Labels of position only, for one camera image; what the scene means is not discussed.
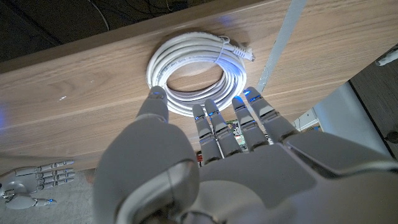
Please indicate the white shelf cabinet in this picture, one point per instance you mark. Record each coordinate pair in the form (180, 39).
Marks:
(342, 118)

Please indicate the flat green box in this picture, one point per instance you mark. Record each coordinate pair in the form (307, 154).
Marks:
(236, 130)

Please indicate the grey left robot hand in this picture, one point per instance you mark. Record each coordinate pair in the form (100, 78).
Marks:
(248, 186)

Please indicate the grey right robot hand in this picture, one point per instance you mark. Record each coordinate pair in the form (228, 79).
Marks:
(28, 180)

